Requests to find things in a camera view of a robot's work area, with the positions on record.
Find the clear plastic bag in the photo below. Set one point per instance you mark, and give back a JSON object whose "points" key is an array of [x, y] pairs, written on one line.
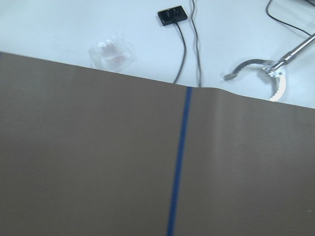
{"points": [[111, 54]]}

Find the small black adapter box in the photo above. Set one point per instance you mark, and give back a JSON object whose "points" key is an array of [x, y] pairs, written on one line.
{"points": [[172, 15]]}

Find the silver grabber tool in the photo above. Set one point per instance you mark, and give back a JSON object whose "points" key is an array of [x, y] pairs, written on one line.
{"points": [[274, 69]]}

